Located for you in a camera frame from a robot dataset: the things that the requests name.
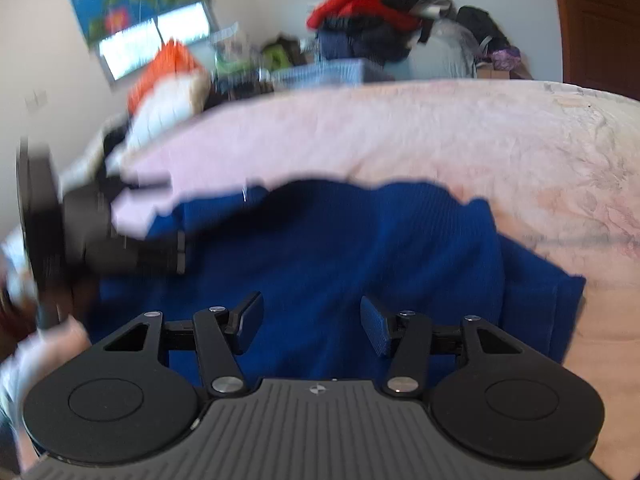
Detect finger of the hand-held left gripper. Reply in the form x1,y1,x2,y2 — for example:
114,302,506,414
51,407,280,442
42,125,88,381
95,176,171,202
86,230,189,277

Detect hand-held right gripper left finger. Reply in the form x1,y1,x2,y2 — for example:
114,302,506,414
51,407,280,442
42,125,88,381
102,291,265,402

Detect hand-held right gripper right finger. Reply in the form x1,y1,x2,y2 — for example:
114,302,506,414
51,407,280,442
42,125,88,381
360,295,532,399

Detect blue beaded sweater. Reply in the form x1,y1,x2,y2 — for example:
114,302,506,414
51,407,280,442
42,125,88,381
90,177,587,391

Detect person's left forearm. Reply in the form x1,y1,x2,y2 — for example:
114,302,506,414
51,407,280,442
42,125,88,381
0,285,93,461

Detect black and white patterned cloth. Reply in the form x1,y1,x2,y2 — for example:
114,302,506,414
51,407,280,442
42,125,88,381
95,125,132,182

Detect white quilted pillow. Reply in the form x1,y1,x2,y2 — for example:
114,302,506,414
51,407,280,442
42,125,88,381
125,72,211,152

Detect orange plastic bag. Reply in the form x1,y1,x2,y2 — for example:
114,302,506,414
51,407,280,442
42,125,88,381
127,40,202,111

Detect window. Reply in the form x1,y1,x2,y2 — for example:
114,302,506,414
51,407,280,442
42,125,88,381
95,0,215,82

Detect leopard print cloth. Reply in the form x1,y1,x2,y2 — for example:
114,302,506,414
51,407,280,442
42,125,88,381
210,72,275,107

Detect floral pillow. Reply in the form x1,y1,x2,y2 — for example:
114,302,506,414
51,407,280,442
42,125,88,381
212,25,253,78

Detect green and black bag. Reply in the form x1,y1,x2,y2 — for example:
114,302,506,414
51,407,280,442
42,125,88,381
260,35,302,68

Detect pink blanket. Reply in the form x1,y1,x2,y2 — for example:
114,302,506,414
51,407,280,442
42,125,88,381
60,77,640,463

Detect light blue quilted cloth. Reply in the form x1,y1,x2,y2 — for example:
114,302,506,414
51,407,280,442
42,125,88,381
270,57,397,91

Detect dark blue garment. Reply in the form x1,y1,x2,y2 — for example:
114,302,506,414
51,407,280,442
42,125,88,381
317,17,362,63

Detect clear plastic bag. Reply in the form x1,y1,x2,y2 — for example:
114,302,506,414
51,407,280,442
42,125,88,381
407,22,479,81

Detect red garment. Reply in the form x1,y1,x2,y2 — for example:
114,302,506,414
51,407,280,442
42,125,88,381
306,0,402,31

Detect purple bag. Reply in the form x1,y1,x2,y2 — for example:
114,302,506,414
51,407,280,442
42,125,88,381
487,46,524,73

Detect black and white garment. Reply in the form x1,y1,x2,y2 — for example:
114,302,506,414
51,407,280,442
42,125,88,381
381,0,459,27

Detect brown wooden door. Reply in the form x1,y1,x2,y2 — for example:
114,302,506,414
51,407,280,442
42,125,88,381
547,0,640,104

